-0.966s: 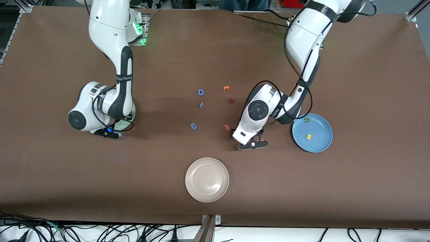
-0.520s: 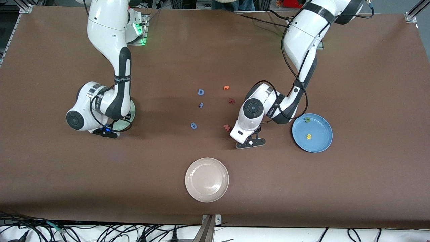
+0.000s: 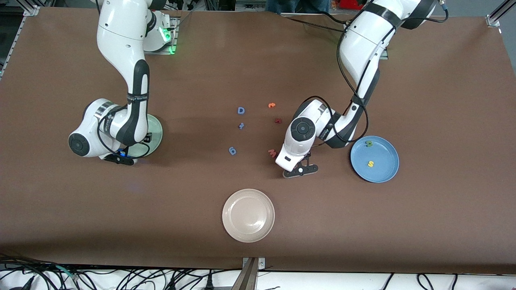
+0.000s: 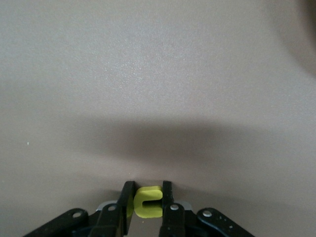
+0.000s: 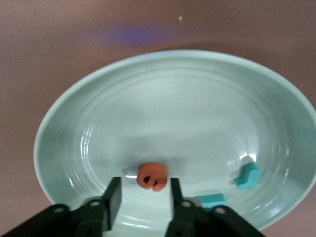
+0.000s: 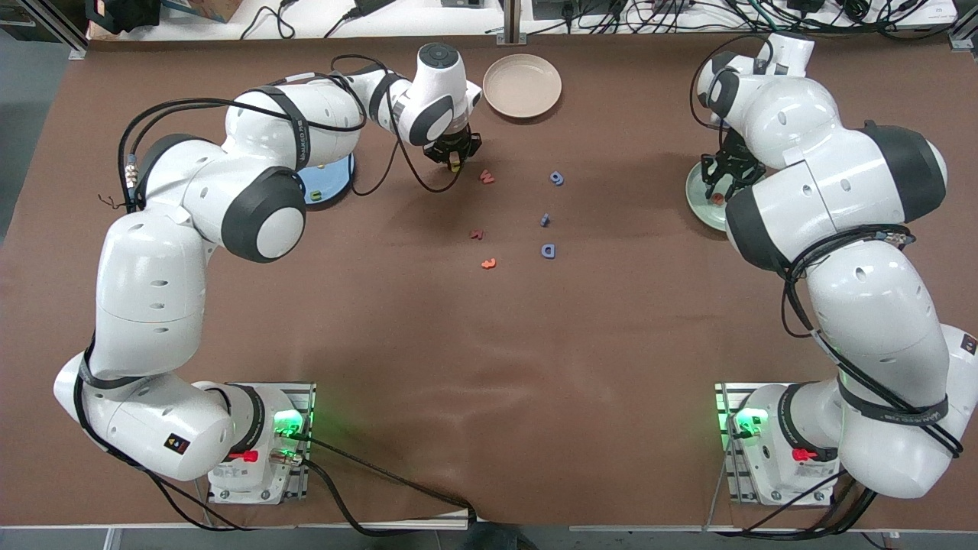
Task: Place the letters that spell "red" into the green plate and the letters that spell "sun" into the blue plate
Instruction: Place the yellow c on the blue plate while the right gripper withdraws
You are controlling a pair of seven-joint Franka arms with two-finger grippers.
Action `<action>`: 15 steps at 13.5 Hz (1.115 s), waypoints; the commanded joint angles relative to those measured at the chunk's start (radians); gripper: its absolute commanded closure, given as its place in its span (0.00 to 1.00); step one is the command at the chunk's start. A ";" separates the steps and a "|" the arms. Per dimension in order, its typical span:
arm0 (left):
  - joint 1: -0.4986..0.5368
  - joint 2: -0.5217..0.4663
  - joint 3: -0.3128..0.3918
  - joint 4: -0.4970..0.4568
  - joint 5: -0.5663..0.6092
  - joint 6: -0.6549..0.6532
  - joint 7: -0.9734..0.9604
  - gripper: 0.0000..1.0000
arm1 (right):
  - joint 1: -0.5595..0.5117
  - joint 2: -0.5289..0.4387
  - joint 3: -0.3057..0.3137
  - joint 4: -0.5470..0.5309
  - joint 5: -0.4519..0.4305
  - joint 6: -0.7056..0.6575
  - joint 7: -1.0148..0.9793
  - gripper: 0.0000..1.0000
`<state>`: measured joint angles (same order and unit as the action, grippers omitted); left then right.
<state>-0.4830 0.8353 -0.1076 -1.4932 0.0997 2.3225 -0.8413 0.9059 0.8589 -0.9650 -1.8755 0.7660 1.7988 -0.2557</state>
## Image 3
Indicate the small blue foam letter t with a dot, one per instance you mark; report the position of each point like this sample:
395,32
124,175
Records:
241,126

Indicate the pale green plate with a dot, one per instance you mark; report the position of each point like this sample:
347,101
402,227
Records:
157,127

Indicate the black power plug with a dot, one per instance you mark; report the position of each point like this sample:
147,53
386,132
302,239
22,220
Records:
209,284

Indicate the red box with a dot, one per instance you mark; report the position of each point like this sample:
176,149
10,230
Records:
350,4

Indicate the blue plate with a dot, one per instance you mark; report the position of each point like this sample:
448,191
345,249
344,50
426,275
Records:
383,173

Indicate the silver metal bracket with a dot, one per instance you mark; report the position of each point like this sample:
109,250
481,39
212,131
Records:
250,274

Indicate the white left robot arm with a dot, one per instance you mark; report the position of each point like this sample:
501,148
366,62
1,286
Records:
363,40

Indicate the grey metal rack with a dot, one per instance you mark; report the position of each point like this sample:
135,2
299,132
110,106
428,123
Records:
250,5

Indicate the pink foam letter w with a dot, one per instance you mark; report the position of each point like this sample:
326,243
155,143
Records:
271,153

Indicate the blue foam letter D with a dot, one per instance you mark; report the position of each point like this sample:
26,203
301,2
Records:
238,110

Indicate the silver aluminium frame profile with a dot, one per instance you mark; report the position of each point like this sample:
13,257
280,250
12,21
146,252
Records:
500,14
31,10

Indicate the blue foam letter g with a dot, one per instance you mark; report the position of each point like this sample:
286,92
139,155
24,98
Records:
230,151

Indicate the person in blue jeans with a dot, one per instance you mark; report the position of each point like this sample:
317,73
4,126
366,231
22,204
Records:
282,5

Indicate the beige plate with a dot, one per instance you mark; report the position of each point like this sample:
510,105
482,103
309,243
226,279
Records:
248,215

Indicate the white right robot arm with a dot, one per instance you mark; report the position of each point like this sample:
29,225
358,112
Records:
121,32

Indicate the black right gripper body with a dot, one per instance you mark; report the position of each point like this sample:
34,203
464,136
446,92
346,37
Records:
146,138

